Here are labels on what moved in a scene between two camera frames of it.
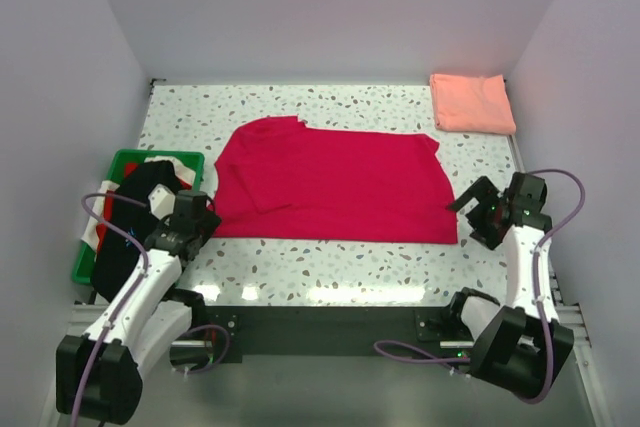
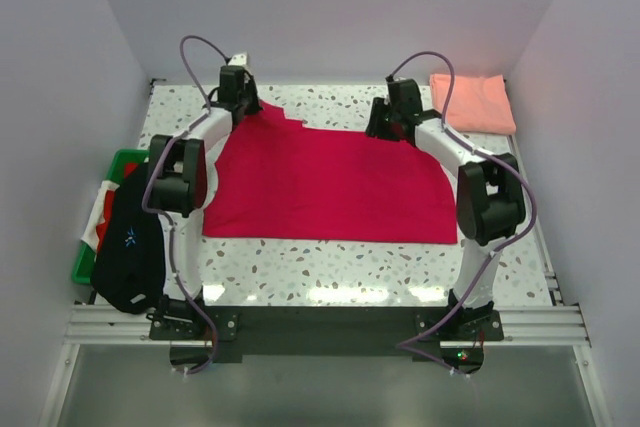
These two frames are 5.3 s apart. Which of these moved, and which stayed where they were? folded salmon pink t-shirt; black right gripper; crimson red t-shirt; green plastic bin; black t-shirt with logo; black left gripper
Moved: black right gripper; black left gripper
Stayed: black t-shirt with logo; green plastic bin; crimson red t-shirt; folded salmon pink t-shirt
